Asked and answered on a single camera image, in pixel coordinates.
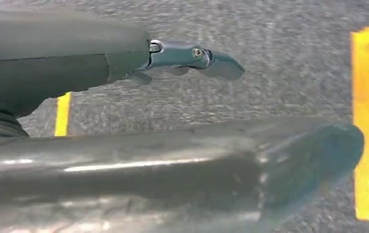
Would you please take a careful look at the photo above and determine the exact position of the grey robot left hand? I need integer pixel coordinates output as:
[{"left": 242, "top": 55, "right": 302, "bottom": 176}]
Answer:
[{"left": 0, "top": 9, "right": 365, "bottom": 233}]

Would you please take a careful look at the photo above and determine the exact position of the short yellow tape strip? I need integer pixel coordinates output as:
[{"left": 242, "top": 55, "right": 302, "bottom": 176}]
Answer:
[{"left": 53, "top": 91, "right": 72, "bottom": 138}]

